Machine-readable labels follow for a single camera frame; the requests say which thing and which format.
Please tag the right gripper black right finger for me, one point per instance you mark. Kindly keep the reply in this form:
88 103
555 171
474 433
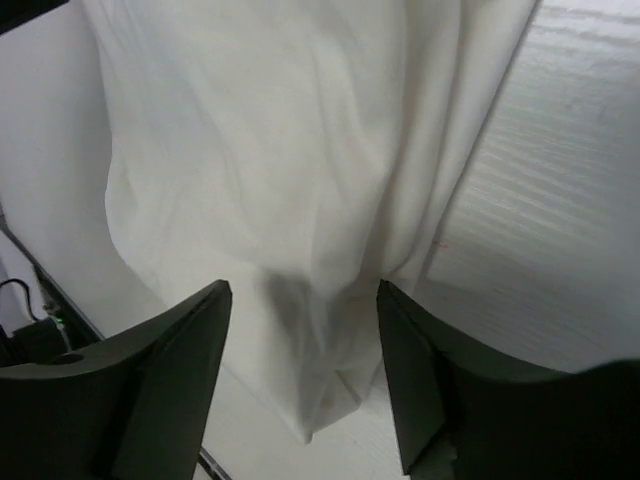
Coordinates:
464 410

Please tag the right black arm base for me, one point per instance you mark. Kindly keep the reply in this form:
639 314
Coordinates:
40 341

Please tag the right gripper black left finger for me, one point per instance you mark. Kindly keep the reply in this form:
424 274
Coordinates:
132 406

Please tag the white robot print t shirt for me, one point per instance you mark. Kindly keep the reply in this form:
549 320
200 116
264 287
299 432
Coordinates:
304 151

